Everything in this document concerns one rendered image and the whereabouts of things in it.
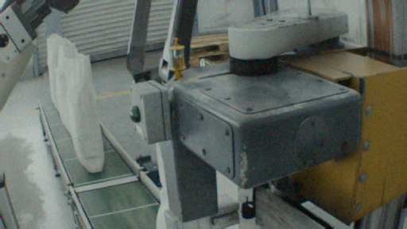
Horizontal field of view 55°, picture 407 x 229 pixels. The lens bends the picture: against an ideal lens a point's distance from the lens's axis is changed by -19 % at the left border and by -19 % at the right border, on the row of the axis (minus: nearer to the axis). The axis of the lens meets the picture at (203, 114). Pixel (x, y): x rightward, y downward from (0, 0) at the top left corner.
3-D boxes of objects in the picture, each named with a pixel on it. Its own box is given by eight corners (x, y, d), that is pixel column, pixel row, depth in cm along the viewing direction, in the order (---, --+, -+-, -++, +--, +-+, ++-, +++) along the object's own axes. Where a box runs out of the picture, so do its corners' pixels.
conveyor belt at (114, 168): (42, 110, 446) (41, 102, 443) (74, 102, 461) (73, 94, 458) (79, 201, 255) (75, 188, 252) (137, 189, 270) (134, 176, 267)
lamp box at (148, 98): (134, 132, 85) (129, 83, 82) (156, 127, 86) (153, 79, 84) (148, 145, 78) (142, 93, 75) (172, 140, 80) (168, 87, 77)
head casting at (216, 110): (167, 208, 92) (151, 62, 83) (271, 179, 101) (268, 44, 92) (239, 281, 66) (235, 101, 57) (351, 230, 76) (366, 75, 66)
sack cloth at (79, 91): (71, 150, 309) (58, 51, 286) (98, 145, 317) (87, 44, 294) (81, 176, 268) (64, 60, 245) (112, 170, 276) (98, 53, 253)
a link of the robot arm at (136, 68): (129, 66, 157) (127, 60, 148) (160, 55, 158) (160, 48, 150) (139, 98, 156) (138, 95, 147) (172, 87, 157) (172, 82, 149)
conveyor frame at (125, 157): (39, 111, 444) (37, 98, 440) (78, 102, 463) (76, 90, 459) (74, 207, 249) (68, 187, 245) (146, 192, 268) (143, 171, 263)
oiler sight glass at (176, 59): (168, 67, 83) (167, 48, 82) (181, 65, 84) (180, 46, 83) (173, 69, 81) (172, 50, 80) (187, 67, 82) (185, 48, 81)
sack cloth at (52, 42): (49, 103, 432) (43, 36, 409) (66, 99, 440) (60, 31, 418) (56, 115, 392) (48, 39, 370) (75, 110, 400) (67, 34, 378)
